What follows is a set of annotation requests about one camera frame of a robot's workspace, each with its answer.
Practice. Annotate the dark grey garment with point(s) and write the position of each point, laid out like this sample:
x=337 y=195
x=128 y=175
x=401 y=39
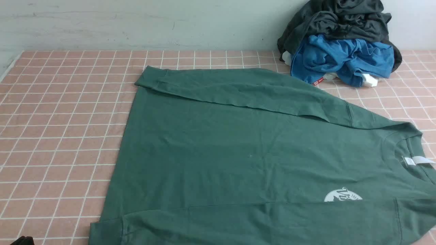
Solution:
x=336 y=20

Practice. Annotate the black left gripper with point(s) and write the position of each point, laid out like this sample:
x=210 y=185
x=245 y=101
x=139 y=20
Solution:
x=23 y=240

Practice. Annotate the pink checkered tablecloth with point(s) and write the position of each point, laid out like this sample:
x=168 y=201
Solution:
x=64 y=113

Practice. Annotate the green long-sleeve top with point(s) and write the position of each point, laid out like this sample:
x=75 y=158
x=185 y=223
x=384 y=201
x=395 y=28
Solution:
x=254 y=157

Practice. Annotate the blue garment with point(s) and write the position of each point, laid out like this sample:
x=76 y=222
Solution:
x=348 y=58

